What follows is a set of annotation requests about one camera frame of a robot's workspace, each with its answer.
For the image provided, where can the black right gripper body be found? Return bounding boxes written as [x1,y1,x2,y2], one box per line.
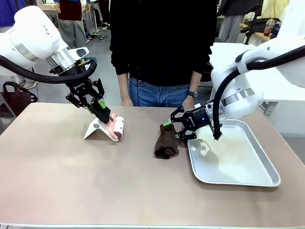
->
[184,104,216,132]

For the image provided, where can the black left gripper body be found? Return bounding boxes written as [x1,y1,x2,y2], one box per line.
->
[67,75,96,103]

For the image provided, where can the brown terry cloth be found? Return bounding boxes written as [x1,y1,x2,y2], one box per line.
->
[153,124,181,160]

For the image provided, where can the pink lint roller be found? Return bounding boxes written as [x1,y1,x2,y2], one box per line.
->
[107,113,126,140]

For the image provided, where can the person's left forearm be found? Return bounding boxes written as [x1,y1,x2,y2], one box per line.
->
[187,69,203,93]

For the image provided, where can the person's right forearm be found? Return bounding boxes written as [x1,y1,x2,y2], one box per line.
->
[117,72,131,98]

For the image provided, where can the person's left hand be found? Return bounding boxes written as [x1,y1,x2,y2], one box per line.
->
[182,96,195,110]

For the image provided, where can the person's right hand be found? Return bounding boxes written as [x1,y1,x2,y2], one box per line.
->
[121,94,134,107]

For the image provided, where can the blue jeans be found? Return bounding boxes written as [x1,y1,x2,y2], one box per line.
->
[128,76,191,108]

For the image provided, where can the white lint roller stand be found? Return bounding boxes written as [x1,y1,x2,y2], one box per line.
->
[83,117,120,143]

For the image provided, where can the silver metal tray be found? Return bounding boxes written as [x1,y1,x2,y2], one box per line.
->
[186,119,282,187]

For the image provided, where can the dark red bag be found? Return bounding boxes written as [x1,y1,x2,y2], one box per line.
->
[1,81,39,117]

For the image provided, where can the bystander in maroon top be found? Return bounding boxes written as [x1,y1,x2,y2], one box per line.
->
[55,0,91,50]

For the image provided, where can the black sweater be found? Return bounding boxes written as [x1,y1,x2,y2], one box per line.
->
[109,0,217,87]

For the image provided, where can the wooden desk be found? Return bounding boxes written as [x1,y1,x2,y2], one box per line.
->
[238,22,283,46]

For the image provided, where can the bystander in grey trousers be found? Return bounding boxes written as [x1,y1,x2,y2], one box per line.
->
[217,0,250,43]

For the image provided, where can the bystander in blue top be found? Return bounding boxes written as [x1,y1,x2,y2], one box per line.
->
[0,0,27,27]

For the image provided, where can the black bag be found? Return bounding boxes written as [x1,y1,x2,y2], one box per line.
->
[240,17,272,33]

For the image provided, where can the plastic cup with red drink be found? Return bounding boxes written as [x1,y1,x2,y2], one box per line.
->
[263,18,275,38]

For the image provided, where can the blue can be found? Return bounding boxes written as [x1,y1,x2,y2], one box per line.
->
[273,21,283,38]

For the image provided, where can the yellow garment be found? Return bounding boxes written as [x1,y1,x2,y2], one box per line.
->
[260,0,290,20]

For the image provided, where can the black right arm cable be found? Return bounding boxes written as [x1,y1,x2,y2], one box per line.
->
[212,44,305,142]

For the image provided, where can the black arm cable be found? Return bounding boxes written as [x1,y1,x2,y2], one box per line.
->
[212,44,305,142]
[0,54,98,84]

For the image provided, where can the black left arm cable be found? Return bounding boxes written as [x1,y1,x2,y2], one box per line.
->
[0,54,98,84]

